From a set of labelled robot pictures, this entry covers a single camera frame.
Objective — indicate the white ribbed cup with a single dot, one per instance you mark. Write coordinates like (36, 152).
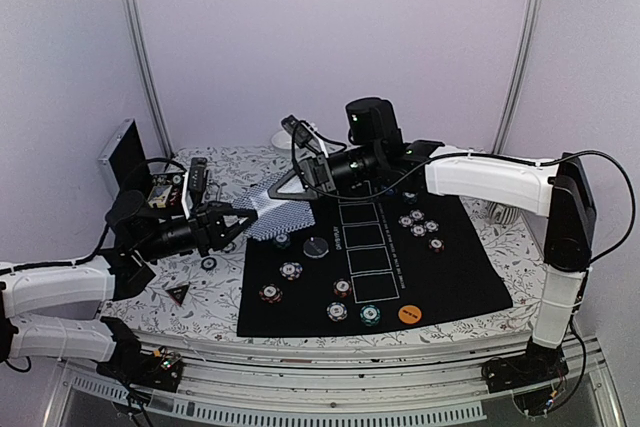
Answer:
(502, 214)

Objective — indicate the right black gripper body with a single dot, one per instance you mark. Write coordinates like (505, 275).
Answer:
(329, 183)

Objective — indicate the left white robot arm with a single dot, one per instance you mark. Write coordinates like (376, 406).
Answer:
(50, 284)

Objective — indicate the blue card deck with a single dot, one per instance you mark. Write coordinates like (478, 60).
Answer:
(276, 216)

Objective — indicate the white chip cluster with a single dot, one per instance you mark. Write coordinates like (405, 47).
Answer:
(417, 215)
(432, 226)
(418, 230)

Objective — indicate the orange big blind button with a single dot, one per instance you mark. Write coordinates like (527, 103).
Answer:
(409, 314)

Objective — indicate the aluminium frame post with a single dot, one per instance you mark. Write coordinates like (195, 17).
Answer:
(532, 9)
(133, 20)

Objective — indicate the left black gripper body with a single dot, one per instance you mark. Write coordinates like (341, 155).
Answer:
(157, 248)

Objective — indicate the green poker chip stack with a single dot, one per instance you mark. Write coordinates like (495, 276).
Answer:
(208, 264)

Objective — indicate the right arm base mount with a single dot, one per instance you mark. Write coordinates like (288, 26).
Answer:
(535, 365)

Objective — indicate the black triangular marker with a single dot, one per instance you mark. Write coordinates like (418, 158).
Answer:
(178, 293)

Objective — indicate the red chip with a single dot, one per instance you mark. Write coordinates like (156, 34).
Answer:
(436, 245)
(271, 294)
(342, 288)

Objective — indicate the clear dealer button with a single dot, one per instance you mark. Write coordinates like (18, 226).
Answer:
(316, 248)

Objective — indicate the silver poker chip case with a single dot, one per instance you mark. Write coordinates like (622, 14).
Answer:
(124, 166)

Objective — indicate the right aluminium frame post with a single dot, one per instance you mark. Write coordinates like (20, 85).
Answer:
(532, 9)

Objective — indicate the white ceramic bowl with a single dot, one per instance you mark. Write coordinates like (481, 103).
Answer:
(281, 140)

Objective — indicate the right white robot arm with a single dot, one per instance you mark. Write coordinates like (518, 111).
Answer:
(556, 190)

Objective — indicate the black poker mat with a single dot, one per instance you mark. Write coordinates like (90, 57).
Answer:
(386, 265)

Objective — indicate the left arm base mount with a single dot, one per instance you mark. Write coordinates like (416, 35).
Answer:
(159, 370)

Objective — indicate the left aluminium frame post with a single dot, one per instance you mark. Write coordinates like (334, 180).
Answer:
(133, 20)

